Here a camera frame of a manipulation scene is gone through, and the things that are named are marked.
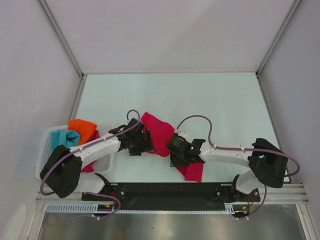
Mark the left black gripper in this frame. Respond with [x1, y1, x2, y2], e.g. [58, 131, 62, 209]
[129, 129, 155, 156]

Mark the magenta t shirt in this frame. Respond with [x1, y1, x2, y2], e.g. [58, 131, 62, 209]
[141, 112, 204, 183]

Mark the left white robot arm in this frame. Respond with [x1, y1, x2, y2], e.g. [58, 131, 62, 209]
[39, 118, 154, 200]

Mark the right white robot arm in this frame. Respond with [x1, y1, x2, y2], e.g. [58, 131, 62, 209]
[166, 133, 288, 203]

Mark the white plastic basket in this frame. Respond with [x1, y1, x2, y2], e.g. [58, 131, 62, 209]
[35, 122, 114, 180]

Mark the orange t shirt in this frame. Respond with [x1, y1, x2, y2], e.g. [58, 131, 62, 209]
[68, 119, 98, 145]

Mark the red t shirt in basket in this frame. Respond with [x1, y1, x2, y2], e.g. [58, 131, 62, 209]
[81, 129, 100, 173]

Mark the teal t shirt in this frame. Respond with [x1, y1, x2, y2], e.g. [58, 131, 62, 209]
[50, 129, 80, 152]

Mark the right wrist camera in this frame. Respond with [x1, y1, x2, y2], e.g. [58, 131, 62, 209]
[174, 129, 189, 139]

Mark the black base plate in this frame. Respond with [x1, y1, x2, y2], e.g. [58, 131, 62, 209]
[81, 181, 261, 211]

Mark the right white cable duct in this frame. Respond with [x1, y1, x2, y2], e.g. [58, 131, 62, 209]
[224, 202, 251, 215]

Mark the white cable duct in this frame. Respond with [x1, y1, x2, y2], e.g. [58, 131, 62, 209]
[224, 202, 251, 215]
[46, 203, 114, 214]

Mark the left white cable duct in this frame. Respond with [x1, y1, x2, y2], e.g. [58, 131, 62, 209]
[46, 203, 114, 214]

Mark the aluminium frame rail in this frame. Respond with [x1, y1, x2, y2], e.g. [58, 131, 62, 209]
[35, 183, 309, 205]

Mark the left aluminium corner post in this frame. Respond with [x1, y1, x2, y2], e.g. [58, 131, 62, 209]
[36, 0, 84, 79]

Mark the aluminium corner post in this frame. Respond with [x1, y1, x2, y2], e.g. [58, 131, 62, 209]
[255, 0, 303, 78]
[36, 0, 84, 79]

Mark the right aluminium corner post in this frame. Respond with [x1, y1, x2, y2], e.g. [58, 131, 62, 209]
[255, 0, 303, 78]

